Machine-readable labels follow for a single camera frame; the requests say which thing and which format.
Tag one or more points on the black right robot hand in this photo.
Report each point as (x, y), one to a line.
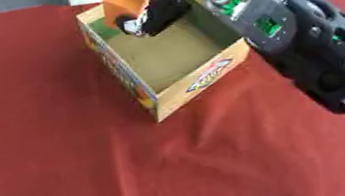
(163, 7)

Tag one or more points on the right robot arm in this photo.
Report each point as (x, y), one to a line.
(314, 41)

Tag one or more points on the tan cardboard box green inside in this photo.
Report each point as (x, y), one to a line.
(169, 56)

